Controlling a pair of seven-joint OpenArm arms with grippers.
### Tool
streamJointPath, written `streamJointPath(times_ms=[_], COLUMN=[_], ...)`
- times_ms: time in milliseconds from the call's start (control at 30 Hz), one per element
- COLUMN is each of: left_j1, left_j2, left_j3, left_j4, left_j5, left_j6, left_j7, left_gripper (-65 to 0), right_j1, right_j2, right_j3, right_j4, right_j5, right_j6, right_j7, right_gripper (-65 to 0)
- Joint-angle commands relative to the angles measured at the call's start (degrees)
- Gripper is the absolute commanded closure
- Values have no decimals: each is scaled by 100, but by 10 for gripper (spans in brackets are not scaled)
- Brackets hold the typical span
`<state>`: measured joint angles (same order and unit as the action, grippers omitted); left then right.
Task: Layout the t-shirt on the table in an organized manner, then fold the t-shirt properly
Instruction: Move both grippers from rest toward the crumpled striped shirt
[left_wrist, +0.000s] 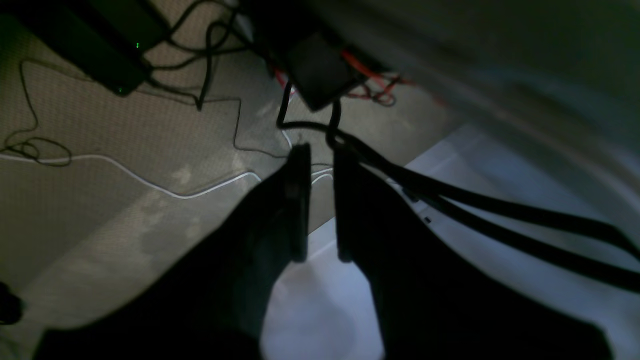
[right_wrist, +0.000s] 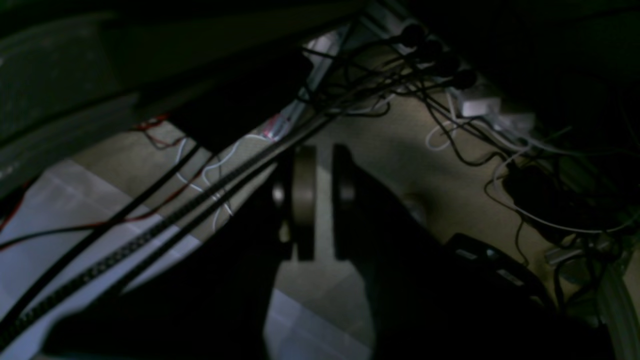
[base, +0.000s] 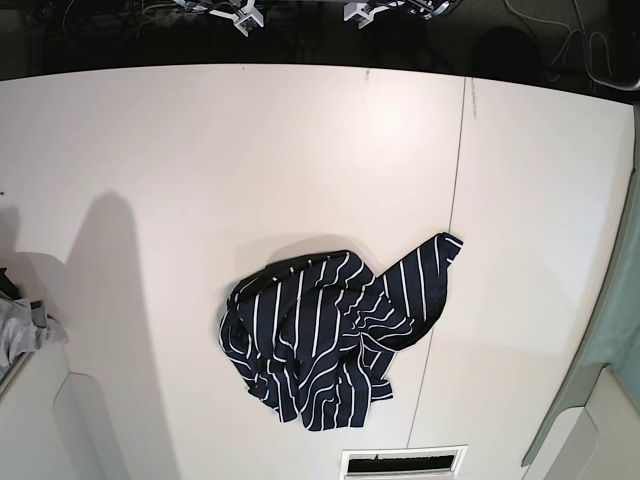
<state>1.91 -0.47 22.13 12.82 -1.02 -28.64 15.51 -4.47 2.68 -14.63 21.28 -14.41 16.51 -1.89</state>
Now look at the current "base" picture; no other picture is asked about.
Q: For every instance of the navy white striped t-shirt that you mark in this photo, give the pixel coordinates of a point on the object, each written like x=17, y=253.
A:
x=313, y=337

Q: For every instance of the grey cloth pile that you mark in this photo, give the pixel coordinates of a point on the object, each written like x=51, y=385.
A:
x=25, y=326

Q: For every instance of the green fabric at right edge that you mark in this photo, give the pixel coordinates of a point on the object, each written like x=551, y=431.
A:
x=591, y=430

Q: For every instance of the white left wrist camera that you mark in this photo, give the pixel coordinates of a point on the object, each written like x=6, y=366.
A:
x=361, y=13

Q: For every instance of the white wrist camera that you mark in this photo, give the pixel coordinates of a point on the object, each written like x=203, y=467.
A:
x=361, y=13
x=245, y=17

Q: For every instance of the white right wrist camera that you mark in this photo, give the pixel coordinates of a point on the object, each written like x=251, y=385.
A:
x=245, y=17

